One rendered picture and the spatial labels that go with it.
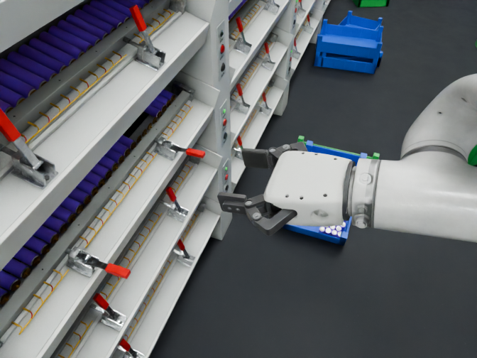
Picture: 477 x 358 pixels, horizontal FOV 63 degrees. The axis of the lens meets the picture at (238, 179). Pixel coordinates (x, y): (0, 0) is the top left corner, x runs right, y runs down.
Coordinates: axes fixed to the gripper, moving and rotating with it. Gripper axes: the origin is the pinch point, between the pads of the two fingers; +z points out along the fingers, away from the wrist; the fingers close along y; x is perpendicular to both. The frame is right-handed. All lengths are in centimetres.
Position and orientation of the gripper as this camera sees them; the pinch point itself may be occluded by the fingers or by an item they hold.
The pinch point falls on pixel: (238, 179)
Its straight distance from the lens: 54.8
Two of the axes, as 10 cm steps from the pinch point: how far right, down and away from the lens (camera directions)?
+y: 3.5, -6.8, 6.5
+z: -9.2, -1.0, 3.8
